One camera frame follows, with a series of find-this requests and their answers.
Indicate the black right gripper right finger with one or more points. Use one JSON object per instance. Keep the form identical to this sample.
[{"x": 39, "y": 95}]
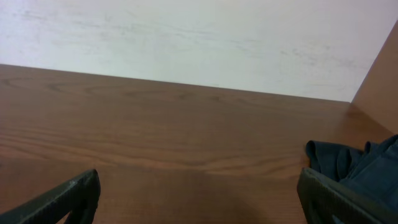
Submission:
[{"x": 325, "y": 201}]

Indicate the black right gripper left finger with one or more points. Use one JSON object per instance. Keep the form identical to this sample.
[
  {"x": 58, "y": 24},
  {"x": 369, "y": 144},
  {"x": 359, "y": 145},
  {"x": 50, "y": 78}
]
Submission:
[{"x": 76, "y": 200}]

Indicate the dark blue cloth pile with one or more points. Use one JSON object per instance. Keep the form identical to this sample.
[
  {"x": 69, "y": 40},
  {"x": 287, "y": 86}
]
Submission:
[{"x": 371, "y": 172}]

